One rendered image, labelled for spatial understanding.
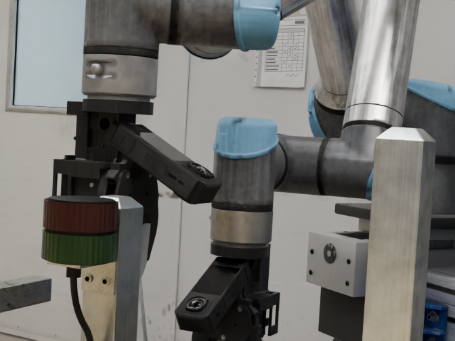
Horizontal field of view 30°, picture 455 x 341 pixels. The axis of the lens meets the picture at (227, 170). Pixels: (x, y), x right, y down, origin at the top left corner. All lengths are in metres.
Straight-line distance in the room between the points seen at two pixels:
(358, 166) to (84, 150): 0.36
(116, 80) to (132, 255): 0.19
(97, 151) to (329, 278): 0.68
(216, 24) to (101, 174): 0.19
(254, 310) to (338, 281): 0.43
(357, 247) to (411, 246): 0.78
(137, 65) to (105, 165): 0.10
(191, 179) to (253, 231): 0.22
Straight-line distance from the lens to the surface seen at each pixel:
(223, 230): 1.01
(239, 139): 0.99
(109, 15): 0.84
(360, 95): 1.09
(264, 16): 0.85
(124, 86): 0.83
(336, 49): 1.41
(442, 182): 1.50
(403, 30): 1.14
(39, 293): 1.11
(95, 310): 0.74
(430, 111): 1.49
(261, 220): 1.01
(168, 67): 3.97
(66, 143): 4.34
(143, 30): 0.84
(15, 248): 4.61
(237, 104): 3.76
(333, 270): 1.43
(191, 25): 0.84
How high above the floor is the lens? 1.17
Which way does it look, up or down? 3 degrees down
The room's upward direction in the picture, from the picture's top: 3 degrees clockwise
